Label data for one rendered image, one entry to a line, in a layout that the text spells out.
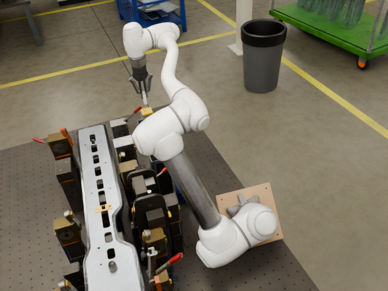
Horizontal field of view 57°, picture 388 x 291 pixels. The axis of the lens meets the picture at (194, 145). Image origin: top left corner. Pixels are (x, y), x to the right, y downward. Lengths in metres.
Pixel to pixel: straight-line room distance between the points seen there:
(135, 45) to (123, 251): 0.95
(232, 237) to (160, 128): 0.58
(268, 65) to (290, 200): 1.69
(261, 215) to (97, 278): 0.73
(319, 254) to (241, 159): 1.13
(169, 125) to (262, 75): 2.92
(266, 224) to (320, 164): 1.89
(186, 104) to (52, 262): 1.12
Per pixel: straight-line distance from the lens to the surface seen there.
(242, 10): 5.12
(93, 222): 1.75
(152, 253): 1.32
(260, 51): 4.08
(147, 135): 1.39
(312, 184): 3.27
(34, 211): 2.36
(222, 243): 1.62
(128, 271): 1.55
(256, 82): 4.29
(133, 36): 1.82
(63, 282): 1.46
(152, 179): 1.63
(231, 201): 1.87
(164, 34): 1.85
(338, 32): 5.31
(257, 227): 1.62
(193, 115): 1.41
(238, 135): 3.70
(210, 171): 2.30
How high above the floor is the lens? 2.29
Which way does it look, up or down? 40 degrees down
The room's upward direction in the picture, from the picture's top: 5 degrees counter-clockwise
